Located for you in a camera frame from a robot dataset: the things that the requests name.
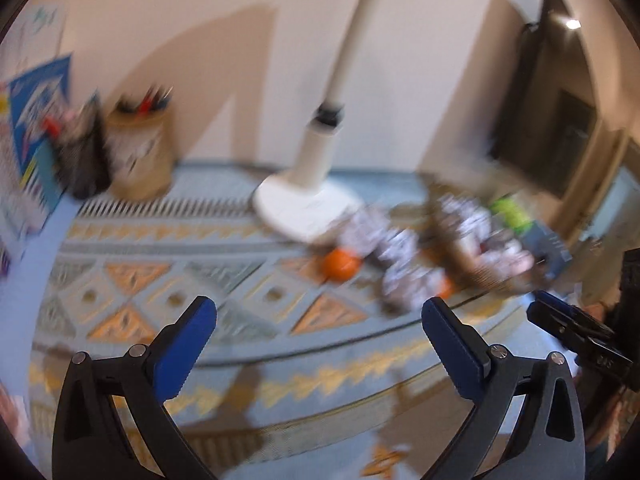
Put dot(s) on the black mesh pen holder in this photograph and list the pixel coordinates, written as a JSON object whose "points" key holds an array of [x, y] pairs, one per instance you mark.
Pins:
{"points": [[81, 154]]}

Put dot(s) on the grey metal stand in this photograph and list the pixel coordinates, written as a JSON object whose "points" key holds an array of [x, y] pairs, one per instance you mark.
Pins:
{"points": [[550, 252]]}

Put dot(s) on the gold ribbed bowl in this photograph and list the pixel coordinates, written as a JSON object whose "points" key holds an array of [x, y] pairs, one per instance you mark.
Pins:
{"points": [[481, 247]]}

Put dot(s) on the wall-mounted black television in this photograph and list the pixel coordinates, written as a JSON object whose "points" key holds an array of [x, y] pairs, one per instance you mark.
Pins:
{"points": [[548, 114]]}

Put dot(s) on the patterned blue woven mat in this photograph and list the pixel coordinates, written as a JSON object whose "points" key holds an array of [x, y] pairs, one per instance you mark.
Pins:
{"points": [[302, 378]]}

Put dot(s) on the person's right hand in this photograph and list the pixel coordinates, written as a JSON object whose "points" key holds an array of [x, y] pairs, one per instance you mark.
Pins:
{"points": [[598, 425]]}

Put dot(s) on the lined paper ball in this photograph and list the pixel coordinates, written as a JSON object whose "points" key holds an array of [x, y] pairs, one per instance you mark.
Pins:
{"points": [[397, 247]]}

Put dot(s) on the row of upright books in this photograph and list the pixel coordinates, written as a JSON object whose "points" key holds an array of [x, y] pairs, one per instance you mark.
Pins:
{"points": [[35, 84]]}

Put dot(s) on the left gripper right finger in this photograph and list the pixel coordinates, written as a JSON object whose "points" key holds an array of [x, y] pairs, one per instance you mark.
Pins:
{"points": [[547, 441]]}

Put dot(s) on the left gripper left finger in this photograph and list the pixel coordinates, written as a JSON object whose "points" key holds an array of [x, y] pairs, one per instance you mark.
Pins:
{"points": [[89, 441]]}

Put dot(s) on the tan paper pen holder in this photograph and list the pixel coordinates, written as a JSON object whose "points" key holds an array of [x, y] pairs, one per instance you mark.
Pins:
{"points": [[140, 154]]}

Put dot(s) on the green tissue pack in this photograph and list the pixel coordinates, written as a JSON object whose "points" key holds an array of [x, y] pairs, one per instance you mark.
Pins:
{"points": [[515, 216]]}

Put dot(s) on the orange tangerine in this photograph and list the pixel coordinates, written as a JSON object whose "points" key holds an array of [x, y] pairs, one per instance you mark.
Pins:
{"points": [[340, 265]]}

